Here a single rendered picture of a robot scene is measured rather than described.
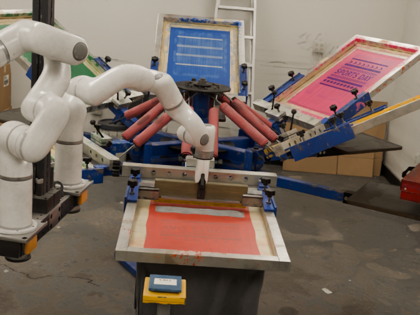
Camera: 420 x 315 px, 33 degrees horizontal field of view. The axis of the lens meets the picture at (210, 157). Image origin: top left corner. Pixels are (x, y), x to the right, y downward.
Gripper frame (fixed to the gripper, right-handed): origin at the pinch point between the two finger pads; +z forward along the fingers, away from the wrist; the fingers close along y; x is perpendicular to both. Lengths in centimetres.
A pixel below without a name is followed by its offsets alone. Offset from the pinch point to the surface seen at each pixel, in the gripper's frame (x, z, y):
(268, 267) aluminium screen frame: 22, 5, 59
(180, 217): -7.6, 5.9, 14.4
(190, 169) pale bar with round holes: -4.1, -2.7, -23.1
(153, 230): -17.6, 6.0, 30.9
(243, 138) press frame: 25, -1, -97
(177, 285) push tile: -8, 5, 78
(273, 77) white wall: 80, 13, -414
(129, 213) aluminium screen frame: -27.2, 2.5, 23.6
